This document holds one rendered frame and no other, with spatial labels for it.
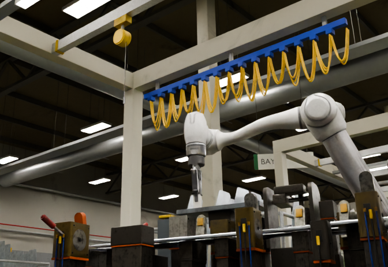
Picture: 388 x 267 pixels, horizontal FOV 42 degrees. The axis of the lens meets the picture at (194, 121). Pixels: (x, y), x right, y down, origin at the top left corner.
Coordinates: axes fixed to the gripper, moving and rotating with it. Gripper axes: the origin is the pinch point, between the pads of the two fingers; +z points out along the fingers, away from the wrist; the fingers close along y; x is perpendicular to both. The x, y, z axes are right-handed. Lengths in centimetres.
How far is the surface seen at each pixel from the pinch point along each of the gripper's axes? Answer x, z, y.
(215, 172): -106, -208, -719
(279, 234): 35, 21, 39
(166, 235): -13.6, 13.2, 0.6
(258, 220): 30, 19, 60
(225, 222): 15.7, 13.4, 26.8
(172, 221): -5.7, 11.1, 21.6
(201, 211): 3.4, 5.3, 8.3
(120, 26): -100, -201, -165
